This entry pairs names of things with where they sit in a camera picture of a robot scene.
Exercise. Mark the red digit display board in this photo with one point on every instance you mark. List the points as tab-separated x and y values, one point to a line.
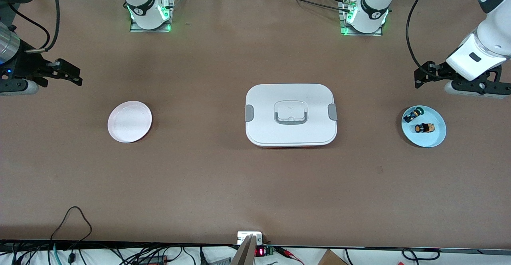
260	252

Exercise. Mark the orange push-button switch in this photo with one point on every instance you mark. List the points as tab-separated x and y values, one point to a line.
429	128

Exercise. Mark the black orange adapter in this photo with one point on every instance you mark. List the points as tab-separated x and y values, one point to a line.
153	260

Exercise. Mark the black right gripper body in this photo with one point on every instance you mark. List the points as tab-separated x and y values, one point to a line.
28	65

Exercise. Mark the white lidded box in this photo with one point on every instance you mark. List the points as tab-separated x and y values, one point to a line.
279	133

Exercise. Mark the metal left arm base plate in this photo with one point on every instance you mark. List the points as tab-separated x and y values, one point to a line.
361	34

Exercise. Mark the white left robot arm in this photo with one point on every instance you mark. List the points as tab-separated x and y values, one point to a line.
491	33

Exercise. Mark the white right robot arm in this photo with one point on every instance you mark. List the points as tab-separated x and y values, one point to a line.
139	5

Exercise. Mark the pink round plate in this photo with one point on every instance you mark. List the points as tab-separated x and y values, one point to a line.
129	121

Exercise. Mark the grey power adapter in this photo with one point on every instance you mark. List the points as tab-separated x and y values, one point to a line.
219	262

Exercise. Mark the red clip leads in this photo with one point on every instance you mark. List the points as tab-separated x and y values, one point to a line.
285	251

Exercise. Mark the green push-button switch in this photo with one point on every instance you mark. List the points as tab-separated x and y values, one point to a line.
409	117

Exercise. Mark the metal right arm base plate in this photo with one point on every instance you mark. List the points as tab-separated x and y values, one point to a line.
137	29

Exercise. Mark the brown cardboard piece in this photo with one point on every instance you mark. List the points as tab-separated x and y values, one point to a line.
331	259

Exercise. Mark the grey metal bar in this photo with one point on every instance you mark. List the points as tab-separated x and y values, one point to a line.
245	255

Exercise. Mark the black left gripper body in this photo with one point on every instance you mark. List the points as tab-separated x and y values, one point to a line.
438	70

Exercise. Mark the light blue round plate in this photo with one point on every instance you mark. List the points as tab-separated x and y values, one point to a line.
431	139

